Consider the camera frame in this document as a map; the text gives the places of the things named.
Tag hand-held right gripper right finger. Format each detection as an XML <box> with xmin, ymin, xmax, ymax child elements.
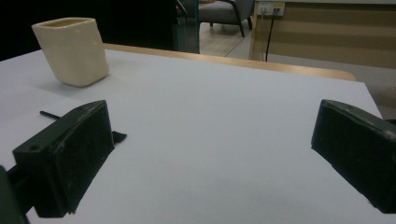
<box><xmin>310</xmin><ymin>99</ymin><xmax>396</xmax><ymax>215</ymax></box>

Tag glass panel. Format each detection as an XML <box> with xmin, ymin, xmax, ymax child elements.
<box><xmin>172</xmin><ymin>0</ymin><xmax>201</xmax><ymax>54</ymax></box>

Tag black cable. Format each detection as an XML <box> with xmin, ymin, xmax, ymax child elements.
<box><xmin>264</xmin><ymin>8</ymin><xmax>280</xmax><ymax>63</ymax></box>

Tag white wall socket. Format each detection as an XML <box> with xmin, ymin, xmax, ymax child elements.
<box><xmin>257</xmin><ymin>1</ymin><xmax>286</xmax><ymax>17</ymax></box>

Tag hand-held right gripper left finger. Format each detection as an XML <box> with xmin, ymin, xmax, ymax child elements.
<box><xmin>12</xmin><ymin>99</ymin><xmax>116</xmax><ymax>218</ymax></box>

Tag cream ceramic cup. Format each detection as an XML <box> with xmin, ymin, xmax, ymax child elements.
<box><xmin>31</xmin><ymin>17</ymin><xmax>110</xmax><ymax>88</ymax></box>

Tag grey armchair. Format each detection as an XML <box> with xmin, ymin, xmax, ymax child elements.
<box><xmin>198</xmin><ymin>0</ymin><xmax>256</xmax><ymax>38</ymax></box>

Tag white table sheet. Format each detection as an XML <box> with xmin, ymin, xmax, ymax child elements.
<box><xmin>0</xmin><ymin>49</ymin><xmax>396</xmax><ymax>224</ymax></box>

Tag wooden panelled counter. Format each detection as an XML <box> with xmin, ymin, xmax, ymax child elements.
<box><xmin>248</xmin><ymin>1</ymin><xmax>396</xmax><ymax>70</ymax></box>

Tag wooden table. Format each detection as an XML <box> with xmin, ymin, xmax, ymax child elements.
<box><xmin>103</xmin><ymin>42</ymin><xmax>357</xmax><ymax>82</ymax></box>

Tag black pen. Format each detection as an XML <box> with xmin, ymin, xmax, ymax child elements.
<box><xmin>39</xmin><ymin>110</ymin><xmax>128</xmax><ymax>145</ymax></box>

